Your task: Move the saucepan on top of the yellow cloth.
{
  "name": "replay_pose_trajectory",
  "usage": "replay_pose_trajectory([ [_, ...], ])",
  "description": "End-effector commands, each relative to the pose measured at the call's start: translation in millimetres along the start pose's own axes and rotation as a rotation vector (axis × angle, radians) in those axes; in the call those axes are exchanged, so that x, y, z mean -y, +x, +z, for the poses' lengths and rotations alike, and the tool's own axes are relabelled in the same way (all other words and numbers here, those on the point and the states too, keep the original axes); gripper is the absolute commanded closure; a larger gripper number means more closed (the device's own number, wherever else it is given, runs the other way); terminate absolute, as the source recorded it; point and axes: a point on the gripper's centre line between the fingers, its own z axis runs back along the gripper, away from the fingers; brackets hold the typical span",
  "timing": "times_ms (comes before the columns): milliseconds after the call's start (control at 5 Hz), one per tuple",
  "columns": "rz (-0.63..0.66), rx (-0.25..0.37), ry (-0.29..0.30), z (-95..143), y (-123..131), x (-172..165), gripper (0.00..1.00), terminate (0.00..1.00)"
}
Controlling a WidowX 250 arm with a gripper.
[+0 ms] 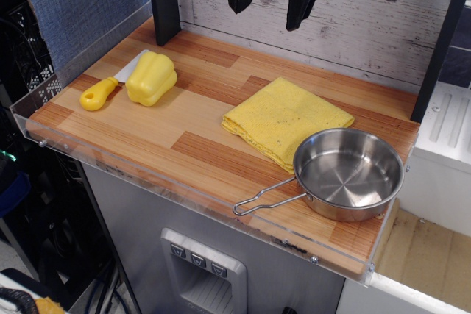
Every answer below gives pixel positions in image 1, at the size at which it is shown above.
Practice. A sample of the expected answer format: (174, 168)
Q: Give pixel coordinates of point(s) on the stainless steel saucepan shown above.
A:
(347, 174)

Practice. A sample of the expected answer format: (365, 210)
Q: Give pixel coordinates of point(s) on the folded yellow cloth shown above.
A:
(280, 116)

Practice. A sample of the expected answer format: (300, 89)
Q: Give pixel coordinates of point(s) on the yellow toy bell pepper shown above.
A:
(153, 76)

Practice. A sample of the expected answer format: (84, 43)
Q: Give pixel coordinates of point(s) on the clear acrylic table guard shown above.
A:
(177, 149)

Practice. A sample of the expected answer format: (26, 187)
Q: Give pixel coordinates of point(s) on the white toy sink unit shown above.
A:
(437, 178)

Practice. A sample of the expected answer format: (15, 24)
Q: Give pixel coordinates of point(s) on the grey toy fridge dispenser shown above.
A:
(204, 279)

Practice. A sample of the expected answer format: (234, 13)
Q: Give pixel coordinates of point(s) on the black vertical post right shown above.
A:
(437, 59)

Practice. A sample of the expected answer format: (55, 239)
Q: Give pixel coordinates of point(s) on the yellow-handled toy knife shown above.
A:
(95, 96)

